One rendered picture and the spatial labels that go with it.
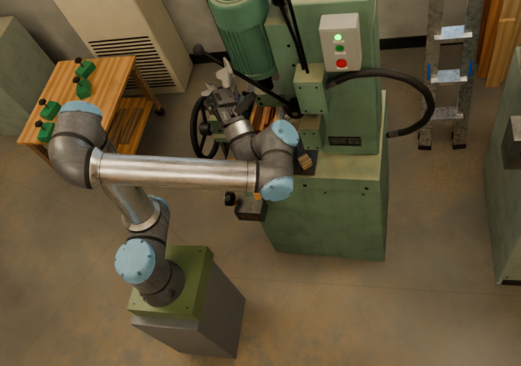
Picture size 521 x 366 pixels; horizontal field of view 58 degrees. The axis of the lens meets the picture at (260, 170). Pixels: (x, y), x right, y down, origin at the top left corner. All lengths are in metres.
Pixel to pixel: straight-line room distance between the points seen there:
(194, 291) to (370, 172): 0.82
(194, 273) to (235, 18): 1.01
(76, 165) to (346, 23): 0.79
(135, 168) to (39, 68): 2.61
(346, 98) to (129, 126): 1.89
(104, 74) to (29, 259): 1.24
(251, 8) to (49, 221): 2.30
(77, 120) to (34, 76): 2.40
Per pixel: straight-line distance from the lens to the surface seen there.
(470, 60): 2.44
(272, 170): 1.27
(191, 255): 1.99
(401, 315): 2.42
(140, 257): 1.75
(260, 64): 1.58
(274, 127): 1.34
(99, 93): 2.99
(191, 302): 1.91
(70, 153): 1.32
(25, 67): 3.72
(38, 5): 3.80
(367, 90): 1.55
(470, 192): 2.70
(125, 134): 3.16
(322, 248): 2.44
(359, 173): 1.80
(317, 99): 1.48
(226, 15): 1.44
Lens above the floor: 2.33
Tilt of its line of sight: 54 degrees down
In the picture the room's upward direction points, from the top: 24 degrees counter-clockwise
